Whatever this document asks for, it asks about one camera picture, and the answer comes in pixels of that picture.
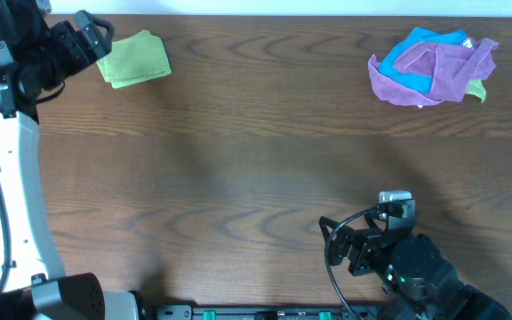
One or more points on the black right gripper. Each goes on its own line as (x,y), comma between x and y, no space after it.
(364,250)

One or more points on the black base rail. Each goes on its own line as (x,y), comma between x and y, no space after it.
(188,312)

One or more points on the light green cloth under pile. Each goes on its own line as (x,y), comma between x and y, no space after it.
(476,88)

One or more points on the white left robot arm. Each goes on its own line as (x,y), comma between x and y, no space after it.
(33,281)

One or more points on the blue microfiber cloth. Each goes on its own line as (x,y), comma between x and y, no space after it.
(411,63)

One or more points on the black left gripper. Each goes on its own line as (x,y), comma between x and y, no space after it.
(104,37)

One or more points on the green microfiber cloth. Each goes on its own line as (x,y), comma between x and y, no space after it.
(134,60)

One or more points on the purple microfiber cloth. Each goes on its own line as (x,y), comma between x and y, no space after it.
(455,66)

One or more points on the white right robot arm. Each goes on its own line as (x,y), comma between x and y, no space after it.
(424,284)

